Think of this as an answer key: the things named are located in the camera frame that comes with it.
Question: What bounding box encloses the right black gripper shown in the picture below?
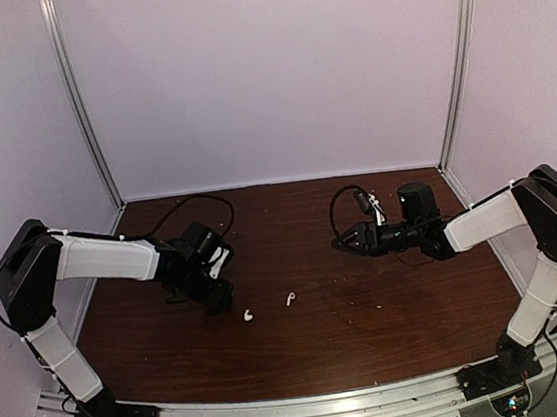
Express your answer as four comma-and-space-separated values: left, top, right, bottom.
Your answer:
331, 214, 426, 260

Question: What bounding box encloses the white earbud with hook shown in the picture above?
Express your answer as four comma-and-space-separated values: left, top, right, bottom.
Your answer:
242, 310, 254, 323

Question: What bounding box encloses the white stem earbud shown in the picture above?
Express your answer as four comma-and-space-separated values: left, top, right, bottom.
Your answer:
285, 292, 296, 307

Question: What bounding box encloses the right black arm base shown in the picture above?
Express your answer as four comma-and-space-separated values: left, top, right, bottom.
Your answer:
455, 321, 557, 417

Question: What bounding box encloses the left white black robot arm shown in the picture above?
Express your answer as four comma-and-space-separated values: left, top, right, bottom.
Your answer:
0, 218, 234, 417

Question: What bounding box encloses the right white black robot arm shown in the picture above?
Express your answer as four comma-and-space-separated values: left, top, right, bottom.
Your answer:
332, 164, 557, 386

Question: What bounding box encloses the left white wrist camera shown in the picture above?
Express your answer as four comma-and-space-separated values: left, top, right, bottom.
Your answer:
207, 247, 231, 279

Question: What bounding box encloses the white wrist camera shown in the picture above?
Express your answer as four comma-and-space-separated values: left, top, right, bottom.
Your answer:
207, 247, 231, 279
353, 189, 387, 226

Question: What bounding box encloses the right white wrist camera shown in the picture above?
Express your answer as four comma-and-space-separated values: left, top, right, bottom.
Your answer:
353, 189, 387, 226

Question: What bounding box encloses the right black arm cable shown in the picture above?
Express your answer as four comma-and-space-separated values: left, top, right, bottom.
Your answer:
325, 184, 369, 249

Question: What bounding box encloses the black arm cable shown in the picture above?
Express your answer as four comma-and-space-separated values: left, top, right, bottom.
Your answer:
141, 191, 239, 250
325, 184, 369, 249

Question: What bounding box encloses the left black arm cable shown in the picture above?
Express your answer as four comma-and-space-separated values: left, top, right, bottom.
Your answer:
141, 191, 239, 250

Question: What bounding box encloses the right aluminium frame post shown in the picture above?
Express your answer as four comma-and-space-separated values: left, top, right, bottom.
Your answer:
418, 0, 501, 174

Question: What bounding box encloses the aluminium frame post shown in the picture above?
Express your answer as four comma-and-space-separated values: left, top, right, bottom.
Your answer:
418, 0, 501, 174
38, 0, 125, 211

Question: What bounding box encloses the left aluminium frame post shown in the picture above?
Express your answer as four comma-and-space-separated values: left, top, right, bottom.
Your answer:
38, 0, 125, 211

